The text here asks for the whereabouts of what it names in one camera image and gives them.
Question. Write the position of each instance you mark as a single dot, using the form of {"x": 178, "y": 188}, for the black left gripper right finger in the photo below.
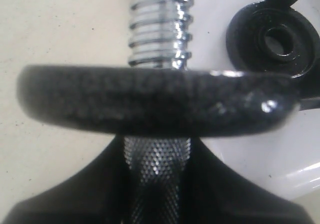
{"x": 214, "y": 193}

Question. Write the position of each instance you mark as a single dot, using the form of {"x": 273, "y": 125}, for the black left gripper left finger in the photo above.
{"x": 96, "y": 194}

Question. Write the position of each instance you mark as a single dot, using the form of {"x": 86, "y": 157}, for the black weight plate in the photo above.
{"x": 156, "y": 102}
{"x": 263, "y": 38}

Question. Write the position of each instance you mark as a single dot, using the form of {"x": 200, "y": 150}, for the chrome threaded dumbbell bar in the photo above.
{"x": 160, "y": 36}

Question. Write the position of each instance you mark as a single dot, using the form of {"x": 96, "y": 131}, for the white plastic tray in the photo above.
{"x": 284, "y": 161}

